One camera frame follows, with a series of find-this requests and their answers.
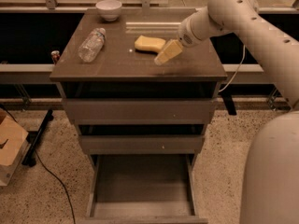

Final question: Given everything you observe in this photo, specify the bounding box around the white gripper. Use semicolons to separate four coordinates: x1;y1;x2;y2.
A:
154;16;201;65

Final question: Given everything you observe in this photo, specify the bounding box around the yellow sponge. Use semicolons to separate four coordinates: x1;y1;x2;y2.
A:
135;35;165;53

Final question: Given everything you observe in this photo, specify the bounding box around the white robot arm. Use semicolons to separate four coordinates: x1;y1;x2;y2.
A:
155;0;299;224

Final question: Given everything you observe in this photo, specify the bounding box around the grey drawer cabinet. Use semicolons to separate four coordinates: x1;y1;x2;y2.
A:
50;9;226;161

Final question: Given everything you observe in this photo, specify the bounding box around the grey top drawer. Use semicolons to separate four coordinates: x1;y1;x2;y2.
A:
63;99;216;125

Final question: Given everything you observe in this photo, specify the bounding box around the grey middle drawer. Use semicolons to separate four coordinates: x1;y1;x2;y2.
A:
79;135;204;154

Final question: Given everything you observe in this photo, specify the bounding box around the grey open bottom drawer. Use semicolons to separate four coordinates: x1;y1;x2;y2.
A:
78;154;208;224

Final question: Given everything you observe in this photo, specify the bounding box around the white ceramic bowl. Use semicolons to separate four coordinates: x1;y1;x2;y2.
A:
95;0;122;21

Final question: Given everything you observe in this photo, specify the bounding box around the clear plastic water bottle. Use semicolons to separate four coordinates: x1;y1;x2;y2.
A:
78;28;106;63

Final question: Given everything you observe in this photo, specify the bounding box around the red soda can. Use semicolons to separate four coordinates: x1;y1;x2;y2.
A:
51;50;60;64

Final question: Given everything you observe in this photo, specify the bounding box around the black floor stand bar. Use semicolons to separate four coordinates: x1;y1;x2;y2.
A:
21;109;53;167

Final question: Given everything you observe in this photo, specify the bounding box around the cardboard box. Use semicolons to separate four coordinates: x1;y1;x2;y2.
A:
0;111;28;186

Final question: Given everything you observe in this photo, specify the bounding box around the white cable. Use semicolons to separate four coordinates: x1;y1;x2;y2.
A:
218;44;247;94

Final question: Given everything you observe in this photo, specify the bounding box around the black floor cable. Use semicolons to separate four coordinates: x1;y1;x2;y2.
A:
0;104;77;224

